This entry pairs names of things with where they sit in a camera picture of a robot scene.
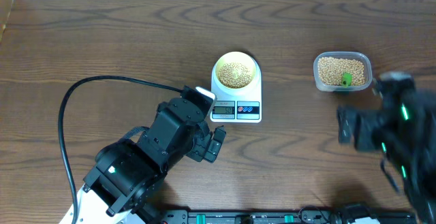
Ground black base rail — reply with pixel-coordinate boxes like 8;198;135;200
156;208;418;224

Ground green plastic scoop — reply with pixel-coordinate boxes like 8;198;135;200
341;72;353;88

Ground soybeans in bowl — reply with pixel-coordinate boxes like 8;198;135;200
217;63;253;89

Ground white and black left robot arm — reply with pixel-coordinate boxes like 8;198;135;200
64;93;226;223

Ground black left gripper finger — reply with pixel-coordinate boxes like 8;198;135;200
203;140;221;163
213;125;226;143

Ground white digital kitchen scale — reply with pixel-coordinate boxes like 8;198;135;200
211;57;262;123

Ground clear container of soybeans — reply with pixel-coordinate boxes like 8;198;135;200
313;51;373;92

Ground yellow bowl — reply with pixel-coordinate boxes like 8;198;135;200
215;52;256;87

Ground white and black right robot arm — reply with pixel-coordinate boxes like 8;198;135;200
337;80;435;223

